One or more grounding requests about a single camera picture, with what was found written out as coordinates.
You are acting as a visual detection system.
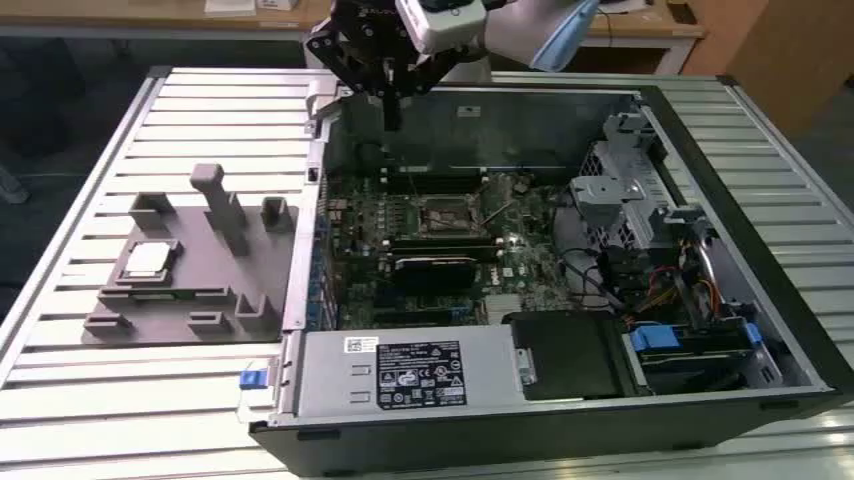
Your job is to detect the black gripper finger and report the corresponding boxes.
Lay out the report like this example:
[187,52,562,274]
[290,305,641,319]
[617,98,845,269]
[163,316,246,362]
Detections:
[393,47,473,132]
[304,30,395,132]

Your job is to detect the metal socket cover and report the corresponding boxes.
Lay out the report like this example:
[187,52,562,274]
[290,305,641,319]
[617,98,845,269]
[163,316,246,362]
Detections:
[466,189,489,237]

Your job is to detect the silver topped CPU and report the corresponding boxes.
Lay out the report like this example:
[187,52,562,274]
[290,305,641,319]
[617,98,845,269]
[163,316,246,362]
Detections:
[126,241,180,276]

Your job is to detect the CPU socket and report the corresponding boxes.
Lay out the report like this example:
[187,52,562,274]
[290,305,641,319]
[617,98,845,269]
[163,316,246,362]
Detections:
[414,193,483,239]

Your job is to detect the white paper sheet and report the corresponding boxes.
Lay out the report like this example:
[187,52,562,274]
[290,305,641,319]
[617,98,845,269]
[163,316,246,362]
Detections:
[202,0,259,17]

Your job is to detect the black RAM slot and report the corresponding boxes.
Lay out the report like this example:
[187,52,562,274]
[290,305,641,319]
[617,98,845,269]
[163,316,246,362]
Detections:
[391,253,502,262]
[388,236,502,245]
[378,178,490,194]
[390,247,502,256]
[388,242,502,251]
[378,167,490,182]

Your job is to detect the pale blue teach pendant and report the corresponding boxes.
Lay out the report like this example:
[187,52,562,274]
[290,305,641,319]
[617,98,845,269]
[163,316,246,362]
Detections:
[530,0,603,72]

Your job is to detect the wooden desk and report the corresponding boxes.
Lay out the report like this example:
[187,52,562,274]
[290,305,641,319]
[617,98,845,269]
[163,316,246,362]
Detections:
[0,0,710,76]

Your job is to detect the silver metal drive cage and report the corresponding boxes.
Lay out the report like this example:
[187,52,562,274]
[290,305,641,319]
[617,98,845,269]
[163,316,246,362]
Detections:
[566,112,719,261]

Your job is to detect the green motherboard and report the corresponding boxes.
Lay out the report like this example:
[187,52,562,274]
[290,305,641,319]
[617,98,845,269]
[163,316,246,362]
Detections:
[318,169,589,331]

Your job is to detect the black graphics card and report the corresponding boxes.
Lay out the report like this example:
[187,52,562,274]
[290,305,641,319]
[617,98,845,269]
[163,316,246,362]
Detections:
[391,255,481,295]

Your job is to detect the dark office chair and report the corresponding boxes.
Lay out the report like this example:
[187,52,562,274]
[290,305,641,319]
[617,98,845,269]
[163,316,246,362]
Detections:
[0,37,90,159]

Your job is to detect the silver chipset heatsink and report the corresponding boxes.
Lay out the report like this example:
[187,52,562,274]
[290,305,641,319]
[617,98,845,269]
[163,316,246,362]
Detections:
[485,293,523,322]

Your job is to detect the grey parts rack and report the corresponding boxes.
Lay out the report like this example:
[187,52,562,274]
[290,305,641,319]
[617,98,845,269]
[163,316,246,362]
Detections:
[80,162,299,346]

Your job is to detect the green RAM stick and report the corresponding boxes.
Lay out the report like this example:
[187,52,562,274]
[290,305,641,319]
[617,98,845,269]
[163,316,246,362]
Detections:
[130,291,199,304]

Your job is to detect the wooden cabinet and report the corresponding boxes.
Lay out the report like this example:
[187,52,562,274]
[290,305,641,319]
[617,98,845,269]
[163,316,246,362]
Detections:
[683,0,854,139]

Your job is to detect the silver power supply unit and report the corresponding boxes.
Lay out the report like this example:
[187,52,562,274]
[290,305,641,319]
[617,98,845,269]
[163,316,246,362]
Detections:
[270,327,535,419]

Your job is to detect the blue disk carrier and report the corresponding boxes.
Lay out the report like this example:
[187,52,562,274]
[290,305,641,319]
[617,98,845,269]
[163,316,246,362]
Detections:
[629,323,683,357]

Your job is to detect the blue case latch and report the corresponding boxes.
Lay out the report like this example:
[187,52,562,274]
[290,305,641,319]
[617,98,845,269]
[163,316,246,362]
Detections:
[238,366,270,392]

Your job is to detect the black PC case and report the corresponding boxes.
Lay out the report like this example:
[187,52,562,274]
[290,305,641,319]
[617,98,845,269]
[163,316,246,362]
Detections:
[236,74,854,479]

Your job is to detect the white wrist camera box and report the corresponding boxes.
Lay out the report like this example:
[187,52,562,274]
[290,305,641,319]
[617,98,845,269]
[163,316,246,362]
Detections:
[394,0,487,55]

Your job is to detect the black cable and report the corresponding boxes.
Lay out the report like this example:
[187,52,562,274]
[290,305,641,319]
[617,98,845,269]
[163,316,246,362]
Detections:
[558,247,626,314]

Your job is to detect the orange yellow wire bundle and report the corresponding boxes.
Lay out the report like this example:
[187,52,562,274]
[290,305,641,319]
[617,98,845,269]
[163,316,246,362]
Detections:
[626,237,729,326]

